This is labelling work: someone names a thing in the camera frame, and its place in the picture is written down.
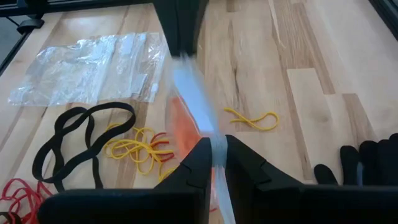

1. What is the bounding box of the grey work glove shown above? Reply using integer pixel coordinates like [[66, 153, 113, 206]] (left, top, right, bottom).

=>
[[313, 133, 398, 187]]

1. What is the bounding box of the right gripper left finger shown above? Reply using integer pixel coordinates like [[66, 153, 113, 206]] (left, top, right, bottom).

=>
[[155, 136, 214, 191]]

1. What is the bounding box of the yellow rubber band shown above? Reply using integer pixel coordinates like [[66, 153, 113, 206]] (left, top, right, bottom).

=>
[[102, 123, 175, 166], [223, 107, 280, 132], [132, 126, 163, 175], [158, 166, 178, 183]]

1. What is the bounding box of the long orange rubber band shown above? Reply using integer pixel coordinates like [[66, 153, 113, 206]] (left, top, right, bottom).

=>
[[169, 96, 203, 156]]

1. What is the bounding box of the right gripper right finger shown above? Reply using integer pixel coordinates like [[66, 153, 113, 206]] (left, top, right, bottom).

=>
[[225, 134, 304, 191]]

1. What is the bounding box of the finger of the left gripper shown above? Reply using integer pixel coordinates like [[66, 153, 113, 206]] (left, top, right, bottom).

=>
[[154, 0, 181, 57], [180, 0, 209, 57]]

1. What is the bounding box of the small looped orange rubber band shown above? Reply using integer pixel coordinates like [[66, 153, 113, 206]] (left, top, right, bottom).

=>
[[177, 124, 205, 159]]

